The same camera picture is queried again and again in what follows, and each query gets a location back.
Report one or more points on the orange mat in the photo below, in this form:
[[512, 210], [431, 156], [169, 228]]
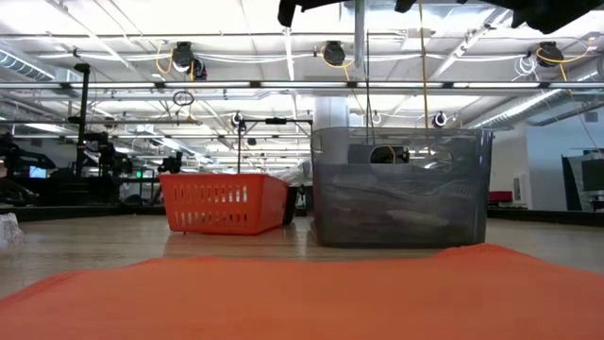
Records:
[[302, 302]]

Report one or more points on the orange slotted plastic basket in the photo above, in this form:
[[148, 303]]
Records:
[[222, 181]]

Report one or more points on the dark display screen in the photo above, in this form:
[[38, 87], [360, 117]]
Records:
[[592, 177]]

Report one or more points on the black background robot arm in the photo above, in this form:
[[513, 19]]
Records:
[[172, 165]]

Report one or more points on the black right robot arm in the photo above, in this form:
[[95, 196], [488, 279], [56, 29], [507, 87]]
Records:
[[547, 14]]

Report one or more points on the black background robot workstation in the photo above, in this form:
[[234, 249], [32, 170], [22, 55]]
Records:
[[71, 189]]

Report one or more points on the black camera rig frame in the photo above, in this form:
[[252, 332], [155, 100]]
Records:
[[276, 121]]

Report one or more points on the silver ventilation duct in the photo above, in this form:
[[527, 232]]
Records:
[[23, 66], [519, 109]]

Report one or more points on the red cart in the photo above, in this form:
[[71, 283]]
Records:
[[501, 196]]

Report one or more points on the black vertical stand pole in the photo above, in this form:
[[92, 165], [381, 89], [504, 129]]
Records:
[[84, 118]]

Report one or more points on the black aluminium table frame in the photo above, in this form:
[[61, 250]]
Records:
[[71, 213]]

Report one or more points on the smoky grey translucent bin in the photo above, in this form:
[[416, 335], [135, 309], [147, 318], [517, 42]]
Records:
[[401, 189]]

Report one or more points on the long LED light bar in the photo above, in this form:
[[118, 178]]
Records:
[[212, 85]]

